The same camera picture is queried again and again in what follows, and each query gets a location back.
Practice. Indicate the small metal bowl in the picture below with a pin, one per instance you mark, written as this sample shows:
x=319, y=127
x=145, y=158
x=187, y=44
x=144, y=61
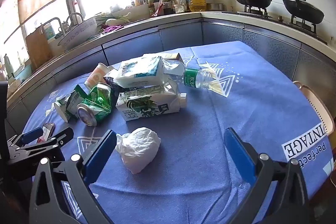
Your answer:
x=214, y=6

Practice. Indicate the white green milk carton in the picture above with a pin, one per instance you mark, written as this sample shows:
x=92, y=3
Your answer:
x=141, y=106

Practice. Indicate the white patterned basin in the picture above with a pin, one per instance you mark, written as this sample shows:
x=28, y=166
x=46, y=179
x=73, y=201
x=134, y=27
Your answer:
x=78, y=33

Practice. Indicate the wooden cutting board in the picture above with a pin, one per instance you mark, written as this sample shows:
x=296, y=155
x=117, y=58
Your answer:
x=39, y=50

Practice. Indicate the clear green label plastic bottle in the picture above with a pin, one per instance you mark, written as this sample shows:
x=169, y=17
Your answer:
x=193, y=78

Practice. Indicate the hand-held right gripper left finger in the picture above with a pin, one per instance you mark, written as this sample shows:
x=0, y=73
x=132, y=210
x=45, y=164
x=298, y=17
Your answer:
x=99, y=153

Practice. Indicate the crushed green white carton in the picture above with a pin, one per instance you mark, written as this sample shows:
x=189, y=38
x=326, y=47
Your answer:
x=65, y=108

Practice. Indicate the printed snack wrapper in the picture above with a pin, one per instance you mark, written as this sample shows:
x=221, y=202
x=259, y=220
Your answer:
x=110, y=81

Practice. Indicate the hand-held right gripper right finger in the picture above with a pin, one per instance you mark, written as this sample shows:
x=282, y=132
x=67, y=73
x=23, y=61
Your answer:
x=239, y=153

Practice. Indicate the black gas stove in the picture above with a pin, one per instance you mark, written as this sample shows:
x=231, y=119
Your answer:
x=275, y=18

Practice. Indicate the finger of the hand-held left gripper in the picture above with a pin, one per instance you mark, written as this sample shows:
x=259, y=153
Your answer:
x=56, y=138
x=31, y=134

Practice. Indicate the orange white paper cup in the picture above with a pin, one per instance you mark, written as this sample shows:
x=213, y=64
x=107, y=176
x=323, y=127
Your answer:
x=95, y=77

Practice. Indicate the crushed green can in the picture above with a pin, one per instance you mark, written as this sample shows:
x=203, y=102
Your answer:
x=97, y=106

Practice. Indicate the green onions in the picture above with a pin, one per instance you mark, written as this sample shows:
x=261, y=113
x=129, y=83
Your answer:
x=115, y=18

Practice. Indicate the black frying pan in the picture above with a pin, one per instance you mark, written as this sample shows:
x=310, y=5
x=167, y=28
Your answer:
x=304, y=10

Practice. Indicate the purple cabbage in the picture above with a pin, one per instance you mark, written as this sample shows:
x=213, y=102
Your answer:
x=110, y=28

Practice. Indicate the white teal paper pack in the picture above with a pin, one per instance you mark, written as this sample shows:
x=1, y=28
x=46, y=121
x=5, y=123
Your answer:
x=139, y=71

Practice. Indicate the blue printed tablecloth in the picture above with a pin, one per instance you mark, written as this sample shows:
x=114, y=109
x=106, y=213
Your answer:
x=197, y=134

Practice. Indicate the beige plastic basket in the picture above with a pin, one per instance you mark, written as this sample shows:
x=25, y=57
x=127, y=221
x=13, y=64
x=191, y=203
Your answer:
x=319, y=106

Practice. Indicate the white radish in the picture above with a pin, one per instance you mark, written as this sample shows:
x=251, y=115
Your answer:
x=110, y=21

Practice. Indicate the small red wrapper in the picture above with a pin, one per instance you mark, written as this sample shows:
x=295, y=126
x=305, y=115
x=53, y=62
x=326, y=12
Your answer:
x=47, y=130

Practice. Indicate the brown yellow cardboard box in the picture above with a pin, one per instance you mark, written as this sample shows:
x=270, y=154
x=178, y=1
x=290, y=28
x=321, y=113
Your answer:
x=176, y=56

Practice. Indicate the white tissue ball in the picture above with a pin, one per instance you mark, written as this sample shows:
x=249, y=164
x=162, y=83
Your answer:
x=137, y=149

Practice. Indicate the metal faucet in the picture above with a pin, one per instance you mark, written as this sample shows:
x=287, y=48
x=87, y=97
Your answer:
x=74, y=13

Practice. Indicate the grey kitchen counter cabinet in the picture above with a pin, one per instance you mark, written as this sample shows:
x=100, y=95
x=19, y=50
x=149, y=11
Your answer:
x=183, y=35

